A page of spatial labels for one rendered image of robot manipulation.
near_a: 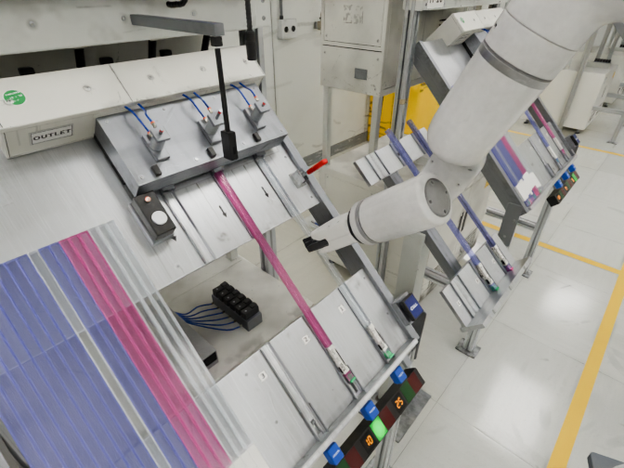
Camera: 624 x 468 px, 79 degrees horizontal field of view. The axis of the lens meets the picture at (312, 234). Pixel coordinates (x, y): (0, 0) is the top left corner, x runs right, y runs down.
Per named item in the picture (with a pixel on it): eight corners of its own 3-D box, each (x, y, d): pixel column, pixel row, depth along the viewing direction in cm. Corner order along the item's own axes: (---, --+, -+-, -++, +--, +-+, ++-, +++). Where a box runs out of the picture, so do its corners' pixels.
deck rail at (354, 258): (401, 341, 92) (420, 337, 87) (396, 345, 90) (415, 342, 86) (241, 97, 94) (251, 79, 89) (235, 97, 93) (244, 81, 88)
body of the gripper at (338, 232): (374, 194, 72) (337, 210, 81) (341, 214, 66) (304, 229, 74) (392, 229, 73) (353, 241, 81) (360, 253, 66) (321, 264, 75)
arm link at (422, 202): (383, 189, 70) (351, 204, 65) (444, 162, 60) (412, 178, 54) (401, 230, 71) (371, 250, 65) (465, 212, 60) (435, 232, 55)
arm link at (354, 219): (380, 189, 70) (369, 194, 72) (350, 207, 65) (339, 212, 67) (400, 229, 71) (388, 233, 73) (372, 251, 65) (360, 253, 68)
